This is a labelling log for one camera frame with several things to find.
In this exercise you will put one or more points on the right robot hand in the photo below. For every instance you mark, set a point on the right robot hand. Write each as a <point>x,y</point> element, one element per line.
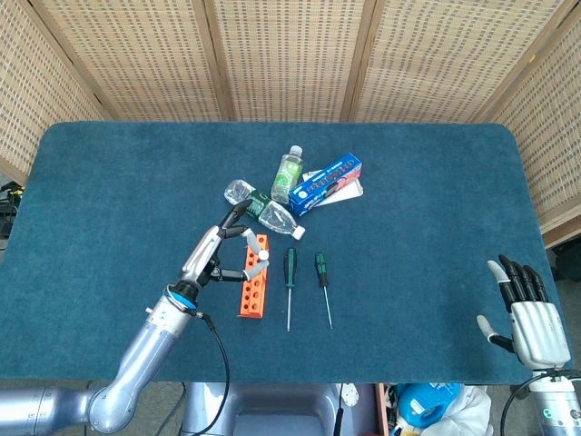
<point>535,327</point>

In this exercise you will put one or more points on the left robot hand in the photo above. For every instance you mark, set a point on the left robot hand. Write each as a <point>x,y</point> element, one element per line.
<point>202,256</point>

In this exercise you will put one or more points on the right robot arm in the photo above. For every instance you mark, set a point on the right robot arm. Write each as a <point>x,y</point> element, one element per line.
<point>558,409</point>

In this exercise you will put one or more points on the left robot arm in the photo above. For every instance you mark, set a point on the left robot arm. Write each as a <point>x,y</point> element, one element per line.
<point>145,349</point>

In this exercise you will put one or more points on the silver blue robot base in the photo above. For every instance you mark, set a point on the silver blue robot base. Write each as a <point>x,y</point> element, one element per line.
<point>272,409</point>

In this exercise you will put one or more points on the orange test tube rack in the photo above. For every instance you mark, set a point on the orange test tube rack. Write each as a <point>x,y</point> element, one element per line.
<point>254,295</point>

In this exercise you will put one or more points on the long green black screwdriver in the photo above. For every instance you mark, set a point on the long green black screwdriver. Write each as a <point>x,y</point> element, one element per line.
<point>289,268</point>

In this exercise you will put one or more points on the short green black screwdriver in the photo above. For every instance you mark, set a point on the short green black screwdriver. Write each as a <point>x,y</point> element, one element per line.
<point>322,270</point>

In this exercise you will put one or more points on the dark green label water bottle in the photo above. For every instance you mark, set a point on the dark green label water bottle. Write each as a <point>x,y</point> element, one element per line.
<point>272,218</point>

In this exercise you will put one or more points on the white plastic bag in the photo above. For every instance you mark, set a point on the white plastic bag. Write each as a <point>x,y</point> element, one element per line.
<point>472,409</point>

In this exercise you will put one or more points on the light green label bottle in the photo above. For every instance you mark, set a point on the light green label bottle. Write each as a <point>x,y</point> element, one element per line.
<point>286,175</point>

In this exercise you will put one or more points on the blue white package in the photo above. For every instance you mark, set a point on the blue white package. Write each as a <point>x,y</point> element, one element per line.
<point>422,406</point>

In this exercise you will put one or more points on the blue cookie box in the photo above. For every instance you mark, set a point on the blue cookie box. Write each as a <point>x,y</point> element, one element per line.
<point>322,184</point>

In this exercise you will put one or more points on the blue carpet table mat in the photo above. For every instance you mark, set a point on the blue carpet table mat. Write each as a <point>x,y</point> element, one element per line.
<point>408,250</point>

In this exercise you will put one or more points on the reddish wooden board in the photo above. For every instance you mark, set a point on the reddish wooden board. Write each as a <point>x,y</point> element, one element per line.
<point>382,409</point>

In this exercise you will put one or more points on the white perforated plate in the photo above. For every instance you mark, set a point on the white perforated plate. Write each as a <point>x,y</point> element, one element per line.
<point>350,395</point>

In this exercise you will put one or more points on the woven rattan folding screen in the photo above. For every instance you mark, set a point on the woven rattan folding screen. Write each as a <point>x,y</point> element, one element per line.
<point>290,54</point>

